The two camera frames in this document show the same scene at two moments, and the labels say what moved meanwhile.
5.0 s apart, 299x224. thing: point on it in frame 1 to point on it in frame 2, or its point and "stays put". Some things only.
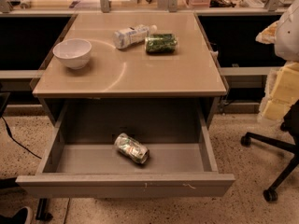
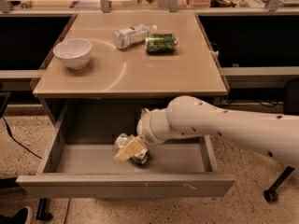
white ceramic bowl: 73,52 stays put
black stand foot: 41,214 stays put
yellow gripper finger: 268,35 to 152,127
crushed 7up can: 129,147 stays put
